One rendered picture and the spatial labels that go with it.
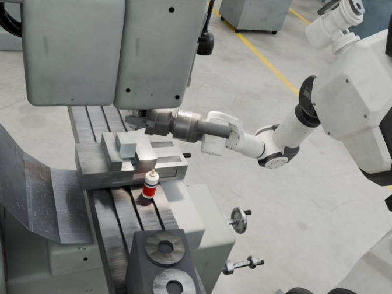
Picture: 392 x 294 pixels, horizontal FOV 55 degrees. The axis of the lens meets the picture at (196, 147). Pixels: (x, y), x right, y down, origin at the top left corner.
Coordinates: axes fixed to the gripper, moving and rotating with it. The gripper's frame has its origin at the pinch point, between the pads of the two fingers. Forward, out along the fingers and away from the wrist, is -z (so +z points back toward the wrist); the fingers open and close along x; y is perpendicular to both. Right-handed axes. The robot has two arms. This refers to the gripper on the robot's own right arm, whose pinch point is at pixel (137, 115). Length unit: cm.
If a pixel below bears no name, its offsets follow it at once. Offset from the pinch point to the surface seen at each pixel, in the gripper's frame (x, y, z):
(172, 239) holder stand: 35.0, 7.5, 15.4
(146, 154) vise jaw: -3.8, 16.4, 4.5
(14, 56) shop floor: -231, 122, -142
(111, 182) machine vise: 3.3, 24.8, -4.4
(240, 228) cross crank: -20, 59, 49
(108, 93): 16.0, -15.0, -5.8
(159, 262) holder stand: 41.7, 7.5, 13.3
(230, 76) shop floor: -298, 124, 68
